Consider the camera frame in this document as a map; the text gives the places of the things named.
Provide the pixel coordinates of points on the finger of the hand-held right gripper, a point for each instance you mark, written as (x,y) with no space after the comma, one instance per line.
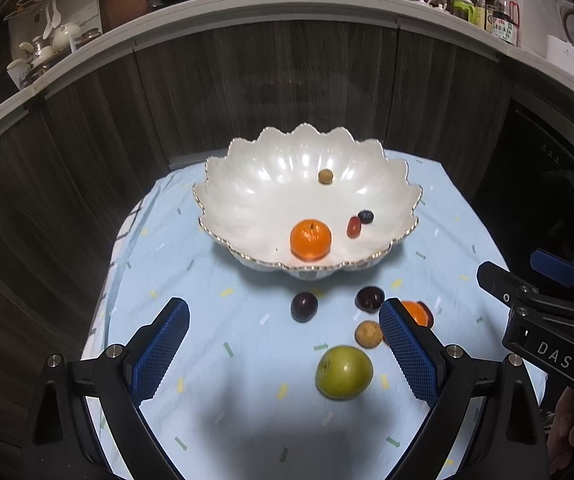
(497,277)
(554,266)

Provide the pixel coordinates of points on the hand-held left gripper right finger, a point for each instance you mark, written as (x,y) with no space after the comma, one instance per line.
(409,355)

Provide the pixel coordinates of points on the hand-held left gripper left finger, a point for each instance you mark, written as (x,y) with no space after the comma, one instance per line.
(159,350)

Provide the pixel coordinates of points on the mandarin orange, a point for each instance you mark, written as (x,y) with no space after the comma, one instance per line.
(413,314)
(310,240)

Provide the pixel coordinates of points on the red grape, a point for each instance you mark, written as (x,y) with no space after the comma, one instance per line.
(431,317)
(353,226)

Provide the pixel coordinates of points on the small tan longan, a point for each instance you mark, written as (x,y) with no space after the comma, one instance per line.
(368,334)
(324,176)

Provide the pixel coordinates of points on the green apple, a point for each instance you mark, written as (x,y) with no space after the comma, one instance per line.
(344,372)

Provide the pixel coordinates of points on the dark purple plum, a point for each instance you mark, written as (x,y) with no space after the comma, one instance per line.
(303,306)
(369,297)

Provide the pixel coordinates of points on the blueberry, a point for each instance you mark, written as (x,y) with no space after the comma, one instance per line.
(365,216)

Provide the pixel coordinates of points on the white scalloped bowl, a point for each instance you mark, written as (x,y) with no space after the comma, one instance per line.
(267,195)

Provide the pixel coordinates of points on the person's right hand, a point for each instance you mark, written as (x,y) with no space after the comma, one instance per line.
(569,430)

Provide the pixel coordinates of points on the grey white plaid fringed blanket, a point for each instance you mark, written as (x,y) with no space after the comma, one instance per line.
(98,310)

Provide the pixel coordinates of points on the black built-in oven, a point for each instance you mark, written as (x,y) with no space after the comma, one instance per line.
(552,185)

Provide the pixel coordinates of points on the light blue patterned tablecloth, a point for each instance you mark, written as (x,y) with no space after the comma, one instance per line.
(217,435)

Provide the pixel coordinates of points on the white box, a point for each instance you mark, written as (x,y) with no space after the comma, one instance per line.
(569,57)

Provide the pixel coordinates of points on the green oil bottle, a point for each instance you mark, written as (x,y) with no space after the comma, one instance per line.
(462,10)

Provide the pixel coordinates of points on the white teapot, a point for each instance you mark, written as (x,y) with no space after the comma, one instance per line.
(64,35)

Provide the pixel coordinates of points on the white ladle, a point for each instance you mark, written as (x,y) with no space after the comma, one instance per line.
(53,12)

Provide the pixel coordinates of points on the white kitchen countertop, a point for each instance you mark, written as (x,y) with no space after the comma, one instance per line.
(267,5)

